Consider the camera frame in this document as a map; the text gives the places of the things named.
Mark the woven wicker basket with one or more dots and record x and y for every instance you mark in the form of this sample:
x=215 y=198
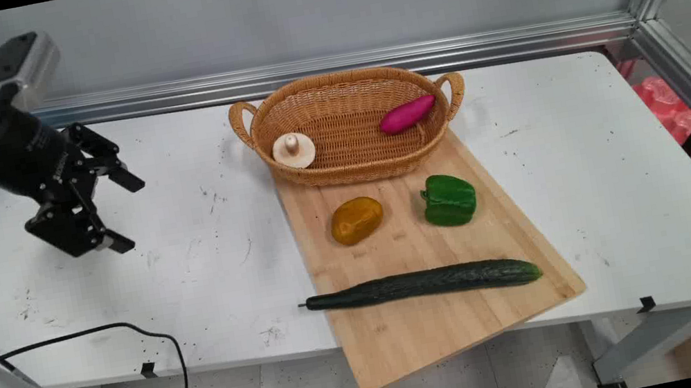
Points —
x=352 y=150

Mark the long dark green cucumber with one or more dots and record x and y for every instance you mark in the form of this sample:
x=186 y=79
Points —
x=424 y=284

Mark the green bell pepper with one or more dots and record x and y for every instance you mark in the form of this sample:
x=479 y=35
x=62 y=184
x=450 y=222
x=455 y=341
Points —
x=450 y=200

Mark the beige mushroom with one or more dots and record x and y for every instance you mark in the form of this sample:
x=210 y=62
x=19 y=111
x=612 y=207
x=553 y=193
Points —
x=294 y=150

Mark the horizontal aluminium frame rail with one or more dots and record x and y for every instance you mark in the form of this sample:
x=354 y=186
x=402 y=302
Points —
x=332 y=70

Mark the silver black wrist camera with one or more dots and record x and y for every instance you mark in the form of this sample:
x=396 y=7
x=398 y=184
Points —
x=18 y=62

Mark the purple sweet potato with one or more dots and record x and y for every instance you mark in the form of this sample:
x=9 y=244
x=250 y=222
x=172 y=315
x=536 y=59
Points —
x=407 y=115

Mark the black tape piece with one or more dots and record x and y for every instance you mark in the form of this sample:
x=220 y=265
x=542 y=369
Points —
x=646 y=304
x=148 y=369

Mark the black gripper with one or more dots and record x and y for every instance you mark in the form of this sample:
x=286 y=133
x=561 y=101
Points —
x=26 y=152

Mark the wooden cutting board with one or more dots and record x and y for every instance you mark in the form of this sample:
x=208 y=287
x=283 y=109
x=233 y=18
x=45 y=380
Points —
x=412 y=337

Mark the yellow brown potato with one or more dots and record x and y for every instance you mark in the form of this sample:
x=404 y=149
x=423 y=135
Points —
x=357 y=220

